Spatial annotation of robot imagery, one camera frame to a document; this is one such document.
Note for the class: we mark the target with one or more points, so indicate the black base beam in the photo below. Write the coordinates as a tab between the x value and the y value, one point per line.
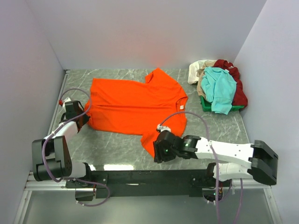
147	183

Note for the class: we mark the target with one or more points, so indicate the beige t shirt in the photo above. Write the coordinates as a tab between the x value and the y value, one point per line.
200	73

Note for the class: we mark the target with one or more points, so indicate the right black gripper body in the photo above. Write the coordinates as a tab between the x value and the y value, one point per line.
158	151

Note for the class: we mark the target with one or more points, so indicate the aluminium frame rail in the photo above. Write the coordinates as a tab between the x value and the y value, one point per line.
73	78

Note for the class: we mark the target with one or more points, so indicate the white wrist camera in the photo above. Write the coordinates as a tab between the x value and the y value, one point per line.
62	102
161	128

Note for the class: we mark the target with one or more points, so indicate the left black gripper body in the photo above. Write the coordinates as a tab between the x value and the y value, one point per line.
82	117

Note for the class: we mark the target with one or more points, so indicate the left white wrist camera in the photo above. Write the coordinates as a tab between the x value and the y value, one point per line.
62	102

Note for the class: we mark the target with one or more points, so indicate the teal t shirt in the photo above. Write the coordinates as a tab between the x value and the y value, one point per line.
219	87

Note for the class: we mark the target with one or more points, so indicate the green plastic bin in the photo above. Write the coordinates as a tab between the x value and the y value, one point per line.
206	106

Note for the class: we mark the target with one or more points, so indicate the orange t shirt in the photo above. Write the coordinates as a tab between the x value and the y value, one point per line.
135	108

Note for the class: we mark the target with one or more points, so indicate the dark red t shirt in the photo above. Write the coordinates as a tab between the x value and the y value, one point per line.
240	98

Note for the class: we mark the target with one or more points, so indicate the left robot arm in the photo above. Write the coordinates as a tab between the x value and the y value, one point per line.
52	154

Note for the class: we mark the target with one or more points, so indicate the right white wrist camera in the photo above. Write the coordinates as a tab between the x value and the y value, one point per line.
161	128

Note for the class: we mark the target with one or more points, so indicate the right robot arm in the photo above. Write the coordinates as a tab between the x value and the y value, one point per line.
255	161

